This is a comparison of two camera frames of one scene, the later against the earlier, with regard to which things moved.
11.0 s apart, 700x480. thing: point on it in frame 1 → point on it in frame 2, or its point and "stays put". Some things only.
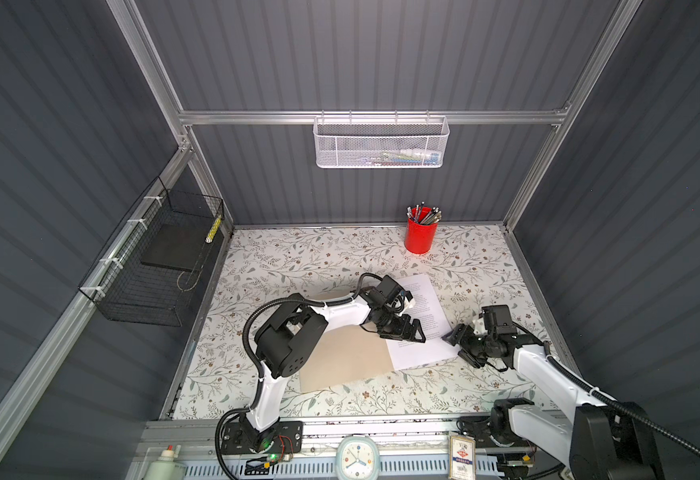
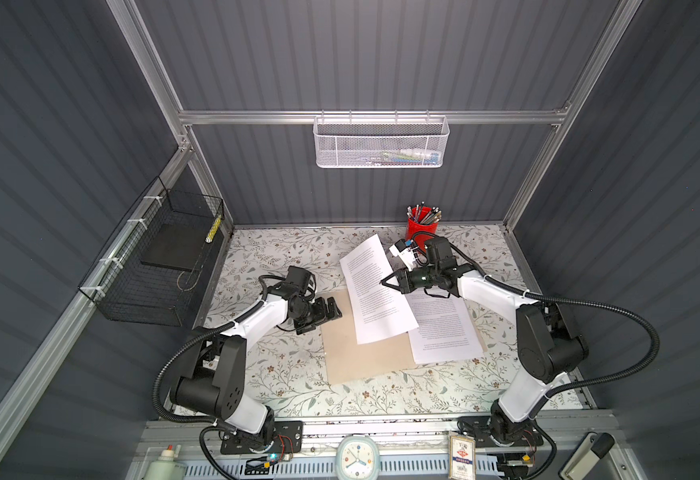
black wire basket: x=149 y=271 stays put
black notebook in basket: x=178 y=246 stays put
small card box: x=462 y=458 stays put
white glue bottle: x=166 y=468 stays put
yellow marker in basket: x=212 y=233 stays put
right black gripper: x=461 y=334 → x=404 y=281
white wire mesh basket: x=384 y=142 stays put
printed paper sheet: x=434 y=323 → x=377 y=309
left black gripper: x=401 y=333 → x=321 y=315
